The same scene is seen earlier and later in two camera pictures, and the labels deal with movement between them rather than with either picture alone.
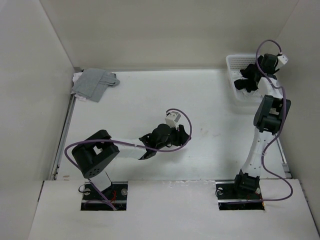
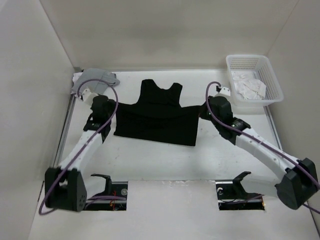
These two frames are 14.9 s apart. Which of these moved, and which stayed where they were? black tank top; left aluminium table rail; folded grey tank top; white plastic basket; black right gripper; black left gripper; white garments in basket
Moved: black right gripper; black left gripper; black tank top
Stayed: white garments in basket; white plastic basket; left aluminium table rail; folded grey tank top
